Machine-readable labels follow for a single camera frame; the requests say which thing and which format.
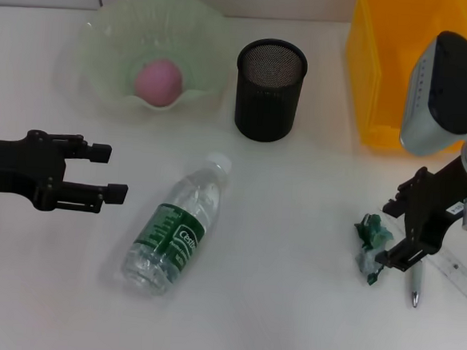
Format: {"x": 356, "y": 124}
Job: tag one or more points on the black mesh pen holder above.
{"x": 266, "y": 101}

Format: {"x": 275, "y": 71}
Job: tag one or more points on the green plastic wrapper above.
{"x": 373, "y": 233}

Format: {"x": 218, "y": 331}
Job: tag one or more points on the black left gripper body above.
{"x": 17, "y": 166}

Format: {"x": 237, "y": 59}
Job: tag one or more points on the clear water bottle green label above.
{"x": 183, "y": 203}

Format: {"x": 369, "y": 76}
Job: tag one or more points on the yellow plastic bin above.
{"x": 377, "y": 73}

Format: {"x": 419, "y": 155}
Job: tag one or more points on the white silver pen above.
{"x": 417, "y": 280}

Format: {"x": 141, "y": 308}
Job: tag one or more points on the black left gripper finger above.
{"x": 100, "y": 153}
{"x": 116, "y": 194}

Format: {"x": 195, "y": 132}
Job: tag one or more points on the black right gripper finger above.
{"x": 395, "y": 208}
{"x": 402, "y": 257}

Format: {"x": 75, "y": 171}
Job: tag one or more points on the transparent plastic ruler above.
{"x": 459, "y": 275}

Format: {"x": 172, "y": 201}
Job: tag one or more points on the green glass fruit plate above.
{"x": 119, "y": 35}

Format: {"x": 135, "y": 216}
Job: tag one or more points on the pink peach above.
{"x": 157, "y": 82}

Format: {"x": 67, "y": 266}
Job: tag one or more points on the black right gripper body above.
{"x": 431, "y": 213}

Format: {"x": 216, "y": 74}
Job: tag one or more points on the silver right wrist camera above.
{"x": 435, "y": 101}

